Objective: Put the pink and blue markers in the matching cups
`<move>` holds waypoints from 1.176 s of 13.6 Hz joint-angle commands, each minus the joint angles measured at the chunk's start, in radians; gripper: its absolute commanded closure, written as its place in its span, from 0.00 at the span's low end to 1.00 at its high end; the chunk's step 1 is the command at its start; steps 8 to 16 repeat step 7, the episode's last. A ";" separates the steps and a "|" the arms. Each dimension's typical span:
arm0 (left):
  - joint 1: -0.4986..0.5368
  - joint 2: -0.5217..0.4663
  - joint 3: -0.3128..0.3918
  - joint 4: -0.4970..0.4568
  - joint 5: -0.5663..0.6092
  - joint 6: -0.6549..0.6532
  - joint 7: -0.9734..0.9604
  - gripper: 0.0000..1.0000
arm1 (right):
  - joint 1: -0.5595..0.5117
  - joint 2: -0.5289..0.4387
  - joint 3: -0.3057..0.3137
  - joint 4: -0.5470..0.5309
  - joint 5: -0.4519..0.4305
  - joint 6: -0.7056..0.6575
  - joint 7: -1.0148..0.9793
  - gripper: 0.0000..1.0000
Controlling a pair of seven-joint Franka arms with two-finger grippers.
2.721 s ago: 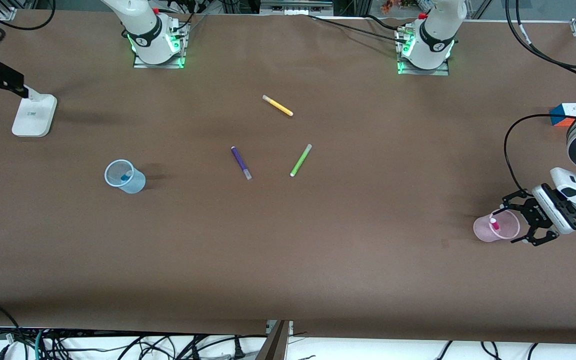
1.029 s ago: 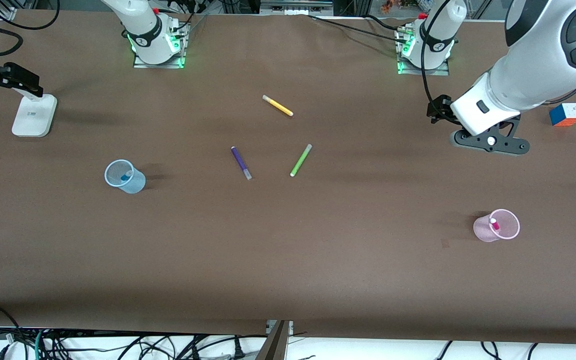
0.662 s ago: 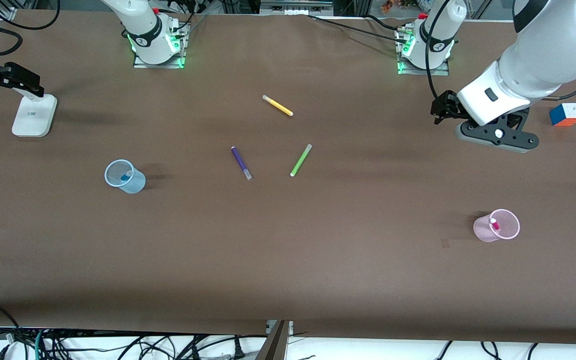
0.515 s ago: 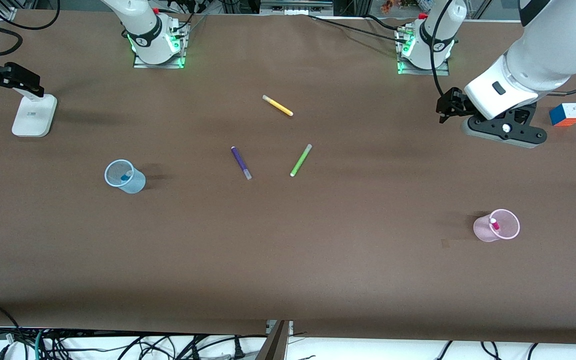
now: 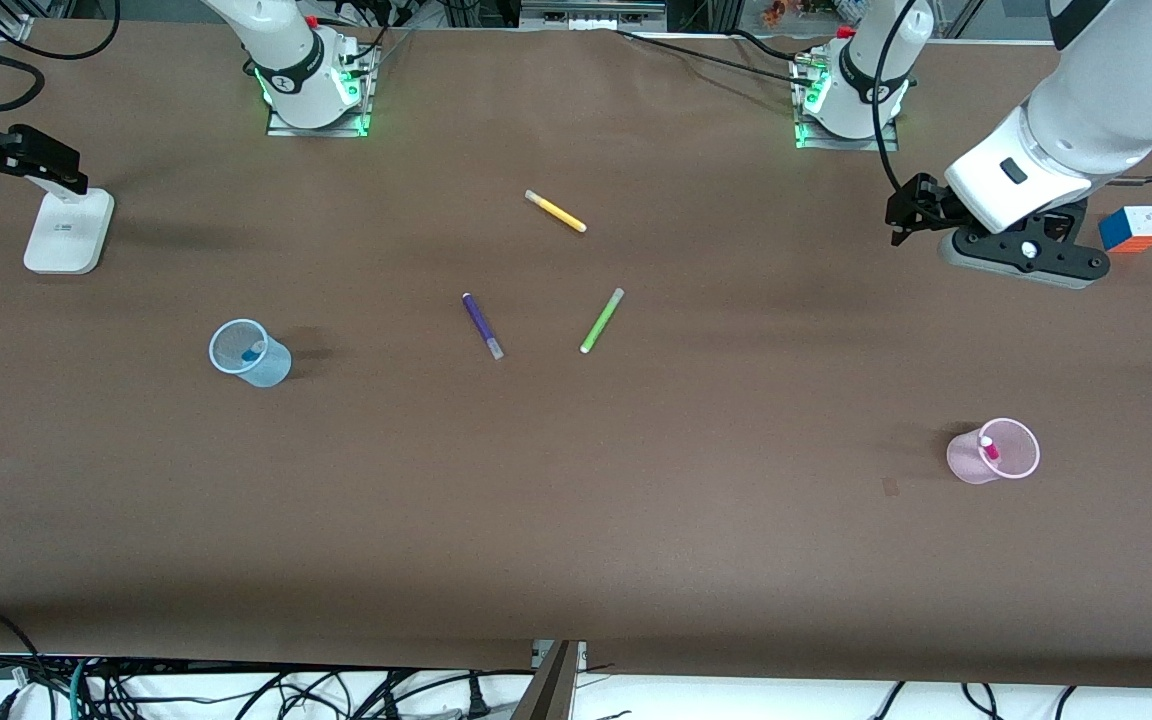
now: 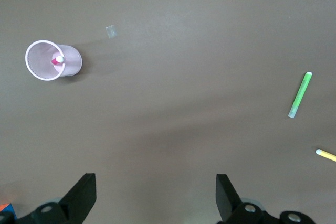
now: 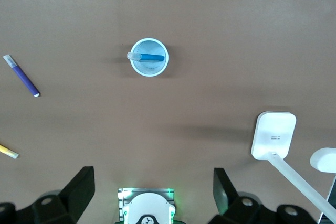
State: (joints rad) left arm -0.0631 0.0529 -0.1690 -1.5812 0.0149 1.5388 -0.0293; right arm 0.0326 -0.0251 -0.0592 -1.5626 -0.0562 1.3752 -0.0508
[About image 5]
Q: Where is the white plastic stand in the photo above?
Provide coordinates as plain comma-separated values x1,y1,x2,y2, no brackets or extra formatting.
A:
23,175,116,276

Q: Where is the colourful puzzle cube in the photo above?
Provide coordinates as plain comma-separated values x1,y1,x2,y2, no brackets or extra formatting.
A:
1097,205,1152,255

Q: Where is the translucent pink plastic cup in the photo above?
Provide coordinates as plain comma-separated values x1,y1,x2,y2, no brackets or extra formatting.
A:
946,418,1042,486

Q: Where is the translucent blue plastic cup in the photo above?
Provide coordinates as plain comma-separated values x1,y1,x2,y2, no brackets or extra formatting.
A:
209,318,294,389

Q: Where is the green marker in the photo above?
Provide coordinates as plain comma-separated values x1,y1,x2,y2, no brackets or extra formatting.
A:
579,288,626,355

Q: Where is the yellow marker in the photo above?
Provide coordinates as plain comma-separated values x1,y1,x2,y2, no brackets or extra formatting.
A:
524,189,588,234

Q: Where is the purple marker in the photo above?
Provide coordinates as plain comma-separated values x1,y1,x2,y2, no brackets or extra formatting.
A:
461,292,506,362

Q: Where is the brown table cover sheet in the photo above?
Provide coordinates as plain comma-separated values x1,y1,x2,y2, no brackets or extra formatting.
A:
0,20,1152,691

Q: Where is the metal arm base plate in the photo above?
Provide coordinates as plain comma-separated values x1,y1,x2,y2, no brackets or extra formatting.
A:
793,58,900,153
265,40,374,139

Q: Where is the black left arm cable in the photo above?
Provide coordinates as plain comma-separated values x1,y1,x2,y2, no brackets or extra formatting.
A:
870,0,939,201

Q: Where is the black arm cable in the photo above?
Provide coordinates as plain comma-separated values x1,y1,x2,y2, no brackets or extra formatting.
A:
0,0,123,62
870,0,939,201

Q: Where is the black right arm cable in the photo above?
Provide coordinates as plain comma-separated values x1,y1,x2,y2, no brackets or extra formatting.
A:
0,0,123,62

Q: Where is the black cable across table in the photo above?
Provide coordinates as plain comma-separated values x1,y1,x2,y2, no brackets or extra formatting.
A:
616,28,823,87

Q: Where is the grey metal frame box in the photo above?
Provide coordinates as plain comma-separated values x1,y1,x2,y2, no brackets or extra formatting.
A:
520,0,669,32

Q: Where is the metal table bracket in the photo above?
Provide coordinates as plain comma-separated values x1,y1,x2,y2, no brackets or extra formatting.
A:
510,640,589,720

